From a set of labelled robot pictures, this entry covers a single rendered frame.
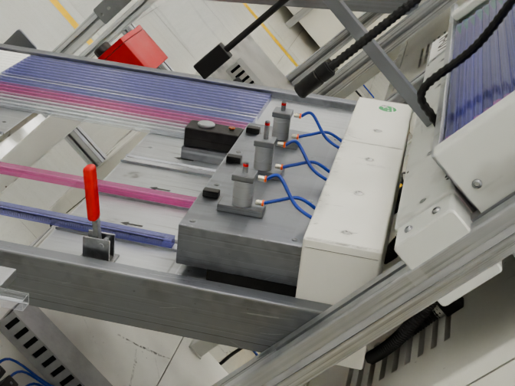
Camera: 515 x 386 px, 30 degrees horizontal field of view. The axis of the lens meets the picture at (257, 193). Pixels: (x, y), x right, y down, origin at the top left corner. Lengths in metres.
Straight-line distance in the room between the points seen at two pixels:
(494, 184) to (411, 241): 0.09
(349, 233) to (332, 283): 0.05
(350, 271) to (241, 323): 0.13
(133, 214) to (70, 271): 0.16
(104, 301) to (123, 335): 0.68
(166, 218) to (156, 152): 0.21
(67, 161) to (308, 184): 2.01
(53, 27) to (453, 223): 2.83
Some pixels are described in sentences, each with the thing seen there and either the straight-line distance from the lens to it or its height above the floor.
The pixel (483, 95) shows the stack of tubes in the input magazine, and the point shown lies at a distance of 0.98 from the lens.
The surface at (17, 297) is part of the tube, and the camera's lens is 0.86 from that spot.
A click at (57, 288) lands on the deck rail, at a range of 1.05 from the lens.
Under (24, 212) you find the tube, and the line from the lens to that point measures 1.13.
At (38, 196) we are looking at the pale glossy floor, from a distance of 2.88.
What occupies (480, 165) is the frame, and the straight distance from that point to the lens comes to 0.88.
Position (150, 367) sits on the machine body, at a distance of 1.72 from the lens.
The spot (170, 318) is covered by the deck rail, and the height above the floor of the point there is 1.06.
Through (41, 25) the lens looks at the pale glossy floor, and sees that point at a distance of 3.54.
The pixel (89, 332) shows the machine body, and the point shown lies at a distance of 1.65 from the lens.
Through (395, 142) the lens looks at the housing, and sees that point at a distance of 1.25.
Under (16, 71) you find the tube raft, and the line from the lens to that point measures 1.63.
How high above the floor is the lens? 1.60
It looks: 24 degrees down
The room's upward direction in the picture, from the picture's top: 53 degrees clockwise
